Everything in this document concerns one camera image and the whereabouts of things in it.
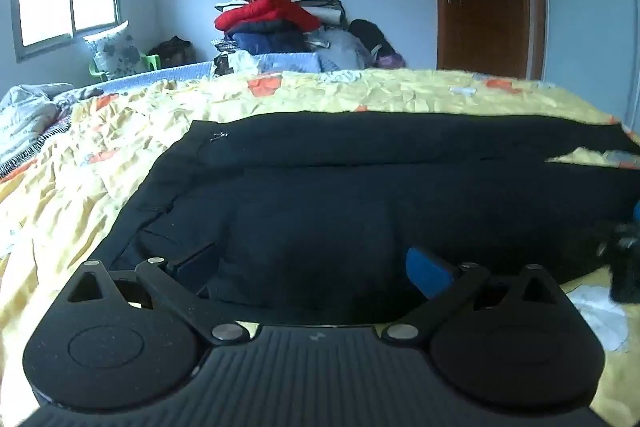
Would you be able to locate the grey cloth bundle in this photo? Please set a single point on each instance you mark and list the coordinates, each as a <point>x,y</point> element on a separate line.
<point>340,49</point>

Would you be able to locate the white striped quilt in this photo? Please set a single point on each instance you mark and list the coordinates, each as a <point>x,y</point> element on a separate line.
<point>27,117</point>

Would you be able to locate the navy blue jacket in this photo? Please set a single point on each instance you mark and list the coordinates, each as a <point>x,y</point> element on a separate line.
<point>270,41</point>

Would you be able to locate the yellow patterned bedspread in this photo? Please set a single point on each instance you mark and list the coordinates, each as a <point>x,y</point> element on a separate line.
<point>125,127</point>

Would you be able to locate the black backpack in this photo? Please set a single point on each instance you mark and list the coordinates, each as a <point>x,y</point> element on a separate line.
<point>370,36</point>

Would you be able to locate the dark brown bag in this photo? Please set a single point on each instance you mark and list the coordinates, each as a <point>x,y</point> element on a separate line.
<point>172,51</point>

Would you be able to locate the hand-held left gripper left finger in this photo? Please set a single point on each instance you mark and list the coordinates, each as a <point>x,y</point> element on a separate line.
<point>192,268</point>

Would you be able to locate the red jacket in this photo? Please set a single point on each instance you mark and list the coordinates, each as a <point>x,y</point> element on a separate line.
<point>267,13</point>

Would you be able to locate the floral pillow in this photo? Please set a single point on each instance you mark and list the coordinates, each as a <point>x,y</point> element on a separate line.
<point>115,52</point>

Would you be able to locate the green plastic chair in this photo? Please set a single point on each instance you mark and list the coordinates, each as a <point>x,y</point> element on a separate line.
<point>151,61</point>

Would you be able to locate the white striped clothes stack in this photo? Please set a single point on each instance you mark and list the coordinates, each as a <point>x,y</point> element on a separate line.
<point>320,4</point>

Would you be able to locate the black pants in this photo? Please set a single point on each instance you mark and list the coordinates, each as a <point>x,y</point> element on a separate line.
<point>325,207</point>

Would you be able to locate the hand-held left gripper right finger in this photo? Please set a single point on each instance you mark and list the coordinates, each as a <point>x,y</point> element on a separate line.
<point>427,274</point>

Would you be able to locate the purple cloth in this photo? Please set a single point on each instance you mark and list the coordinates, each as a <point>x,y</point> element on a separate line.
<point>391,60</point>

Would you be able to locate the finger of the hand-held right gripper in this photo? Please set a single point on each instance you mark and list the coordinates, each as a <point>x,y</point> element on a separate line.
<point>625,267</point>

